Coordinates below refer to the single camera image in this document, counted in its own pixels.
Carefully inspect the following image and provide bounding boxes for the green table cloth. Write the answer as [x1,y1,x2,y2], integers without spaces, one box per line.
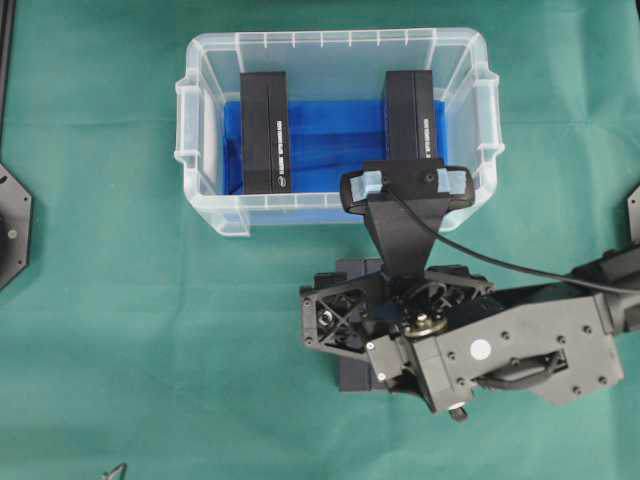
[1,1,639,479]

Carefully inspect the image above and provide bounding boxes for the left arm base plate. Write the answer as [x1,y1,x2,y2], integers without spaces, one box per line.
[0,165,32,289]

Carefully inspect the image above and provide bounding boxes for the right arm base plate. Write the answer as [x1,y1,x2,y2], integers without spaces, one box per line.
[626,185,640,244]

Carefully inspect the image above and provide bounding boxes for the black camera cable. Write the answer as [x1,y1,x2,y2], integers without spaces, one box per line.
[380,174,640,293]

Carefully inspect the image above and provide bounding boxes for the blue liner sheet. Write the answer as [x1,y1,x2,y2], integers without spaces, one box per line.
[224,99,448,195]

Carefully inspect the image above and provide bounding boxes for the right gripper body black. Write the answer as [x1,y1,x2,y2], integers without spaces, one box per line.
[300,264,495,400]

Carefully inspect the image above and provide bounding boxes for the clear plastic storage case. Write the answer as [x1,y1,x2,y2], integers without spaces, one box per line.
[174,28,505,237]

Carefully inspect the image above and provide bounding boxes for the black box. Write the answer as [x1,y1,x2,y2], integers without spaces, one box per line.
[331,258,403,392]
[384,70,442,161]
[240,71,292,194]

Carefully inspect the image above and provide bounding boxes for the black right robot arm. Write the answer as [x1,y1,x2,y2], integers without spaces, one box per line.
[300,247,639,421]

